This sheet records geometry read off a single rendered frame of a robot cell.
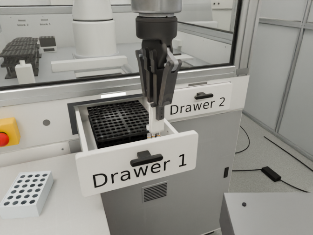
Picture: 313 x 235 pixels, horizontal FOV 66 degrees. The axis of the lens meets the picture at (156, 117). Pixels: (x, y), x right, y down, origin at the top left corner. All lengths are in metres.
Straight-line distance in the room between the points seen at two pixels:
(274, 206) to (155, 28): 0.41
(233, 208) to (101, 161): 0.29
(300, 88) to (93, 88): 1.92
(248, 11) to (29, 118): 0.81
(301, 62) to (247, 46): 1.41
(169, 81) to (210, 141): 0.66
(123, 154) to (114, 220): 0.62
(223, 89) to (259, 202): 0.52
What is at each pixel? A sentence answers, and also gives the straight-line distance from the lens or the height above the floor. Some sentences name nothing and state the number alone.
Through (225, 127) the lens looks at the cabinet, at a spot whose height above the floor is 0.72.
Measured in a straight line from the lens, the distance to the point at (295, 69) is 2.42.
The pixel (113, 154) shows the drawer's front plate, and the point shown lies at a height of 0.92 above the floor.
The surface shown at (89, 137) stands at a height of 0.84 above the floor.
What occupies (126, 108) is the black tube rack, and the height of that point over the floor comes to 0.90.
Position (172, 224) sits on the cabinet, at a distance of 1.30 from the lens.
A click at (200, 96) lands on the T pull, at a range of 0.88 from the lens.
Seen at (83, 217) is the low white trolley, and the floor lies 0.76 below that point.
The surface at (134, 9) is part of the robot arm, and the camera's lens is 0.44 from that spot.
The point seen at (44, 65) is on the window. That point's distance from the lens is 0.79.
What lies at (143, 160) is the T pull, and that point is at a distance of 0.53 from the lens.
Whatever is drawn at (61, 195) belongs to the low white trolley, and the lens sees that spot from 0.71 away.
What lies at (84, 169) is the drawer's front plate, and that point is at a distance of 0.55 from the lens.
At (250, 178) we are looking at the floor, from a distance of 2.01.
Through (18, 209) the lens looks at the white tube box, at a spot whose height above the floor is 0.79.
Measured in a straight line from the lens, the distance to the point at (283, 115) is 2.56.
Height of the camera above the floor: 1.23
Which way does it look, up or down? 26 degrees down
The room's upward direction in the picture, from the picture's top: straight up
